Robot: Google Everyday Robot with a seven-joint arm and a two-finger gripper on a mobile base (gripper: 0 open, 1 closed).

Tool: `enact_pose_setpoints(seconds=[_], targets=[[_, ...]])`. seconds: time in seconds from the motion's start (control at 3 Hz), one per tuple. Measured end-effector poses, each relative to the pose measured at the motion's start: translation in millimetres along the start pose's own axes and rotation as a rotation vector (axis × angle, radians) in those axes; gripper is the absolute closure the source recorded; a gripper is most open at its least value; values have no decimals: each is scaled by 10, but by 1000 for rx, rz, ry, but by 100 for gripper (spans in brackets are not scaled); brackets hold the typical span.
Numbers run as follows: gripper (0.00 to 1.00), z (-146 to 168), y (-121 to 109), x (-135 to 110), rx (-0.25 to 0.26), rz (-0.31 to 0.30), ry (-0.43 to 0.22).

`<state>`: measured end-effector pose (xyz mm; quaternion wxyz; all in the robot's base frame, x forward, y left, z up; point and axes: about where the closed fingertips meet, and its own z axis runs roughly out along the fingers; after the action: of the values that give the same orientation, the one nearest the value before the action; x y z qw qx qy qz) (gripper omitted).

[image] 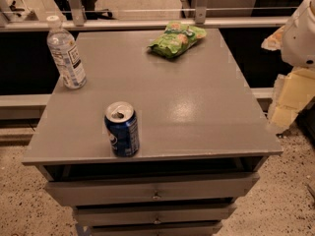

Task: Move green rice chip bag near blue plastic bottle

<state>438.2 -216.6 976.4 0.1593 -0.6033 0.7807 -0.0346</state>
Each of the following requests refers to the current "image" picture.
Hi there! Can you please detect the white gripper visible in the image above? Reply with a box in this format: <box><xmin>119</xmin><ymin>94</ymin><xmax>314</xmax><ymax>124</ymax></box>
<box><xmin>261</xmin><ymin>0</ymin><xmax>315</xmax><ymax>134</ymax></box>

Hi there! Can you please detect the green rice chip bag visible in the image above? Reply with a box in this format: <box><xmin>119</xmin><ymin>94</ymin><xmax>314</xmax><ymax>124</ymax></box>
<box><xmin>148</xmin><ymin>21</ymin><xmax>207</xmax><ymax>59</ymax></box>

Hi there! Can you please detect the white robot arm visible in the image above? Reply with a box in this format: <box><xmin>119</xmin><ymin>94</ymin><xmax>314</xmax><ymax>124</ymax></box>
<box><xmin>261</xmin><ymin>0</ymin><xmax>315</xmax><ymax>134</ymax></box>

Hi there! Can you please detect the clear plastic water bottle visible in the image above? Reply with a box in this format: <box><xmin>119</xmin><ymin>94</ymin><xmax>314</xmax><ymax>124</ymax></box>
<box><xmin>46</xmin><ymin>16</ymin><xmax>87</xmax><ymax>89</ymax></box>

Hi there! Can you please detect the grey drawer cabinet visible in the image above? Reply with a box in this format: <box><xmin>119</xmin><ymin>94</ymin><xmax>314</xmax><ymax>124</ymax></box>
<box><xmin>21</xmin><ymin>29</ymin><xmax>284</xmax><ymax>236</ymax></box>

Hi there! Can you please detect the middle grey drawer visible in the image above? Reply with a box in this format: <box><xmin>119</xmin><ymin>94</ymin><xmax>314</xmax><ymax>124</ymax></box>
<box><xmin>75</xmin><ymin>202</ymin><xmax>236</xmax><ymax>226</ymax></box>

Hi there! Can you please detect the grey drawer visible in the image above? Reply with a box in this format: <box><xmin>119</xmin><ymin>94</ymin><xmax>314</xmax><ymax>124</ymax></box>
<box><xmin>91</xmin><ymin>221</ymin><xmax>222</xmax><ymax>236</ymax></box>
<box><xmin>75</xmin><ymin>202</ymin><xmax>236</xmax><ymax>226</ymax></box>
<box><xmin>45</xmin><ymin>172</ymin><xmax>259</xmax><ymax>207</ymax></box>

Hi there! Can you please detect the blue soda can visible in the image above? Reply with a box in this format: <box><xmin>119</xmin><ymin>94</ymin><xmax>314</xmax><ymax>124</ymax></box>
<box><xmin>104</xmin><ymin>101</ymin><xmax>140</xmax><ymax>157</ymax></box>

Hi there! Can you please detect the top grey drawer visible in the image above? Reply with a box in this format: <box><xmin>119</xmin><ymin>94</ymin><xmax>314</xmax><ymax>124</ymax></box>
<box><xmin>45</xmin><ymin>172</ymin><xmax>259</xmax><ymax>207</ymax></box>

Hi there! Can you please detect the bottom grey drawer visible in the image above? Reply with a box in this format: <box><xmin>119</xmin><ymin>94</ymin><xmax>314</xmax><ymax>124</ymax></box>
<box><xmin>91</xmin><ymin>221</ymin><xmax>222</xmax><ymax>236</ymax></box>

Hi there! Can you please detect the metal railing frame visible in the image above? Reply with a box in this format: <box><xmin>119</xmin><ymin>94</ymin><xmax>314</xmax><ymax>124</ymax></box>
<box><xmin>0</xmin><ymin>0</ymin><xmax>289</xmax><ymax>32</ymax></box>

